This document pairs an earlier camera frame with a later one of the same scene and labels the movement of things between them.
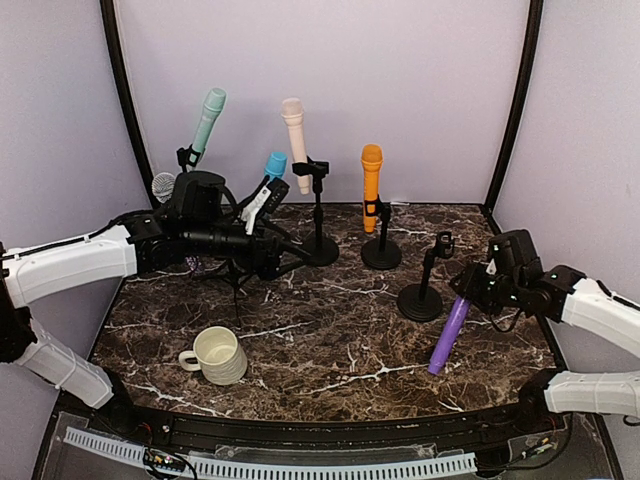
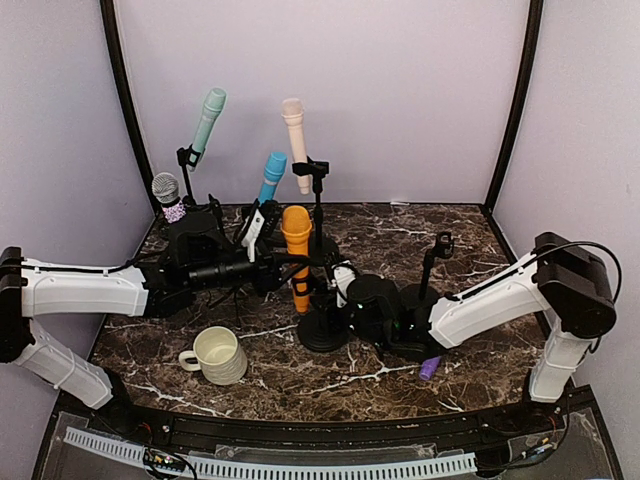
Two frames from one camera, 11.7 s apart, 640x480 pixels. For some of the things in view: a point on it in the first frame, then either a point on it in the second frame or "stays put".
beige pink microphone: [293, 110] stays put
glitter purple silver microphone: [162, 186] stays put
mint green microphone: [214, 101] stays put
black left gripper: [267, 268] to [269, 270]
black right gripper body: [490, 295] to [328, 310]
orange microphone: [372, 156] to [296, 223]
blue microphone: [275, 165] stays put
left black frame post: [119, 54] stays put
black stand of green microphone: [183, 156] stays put
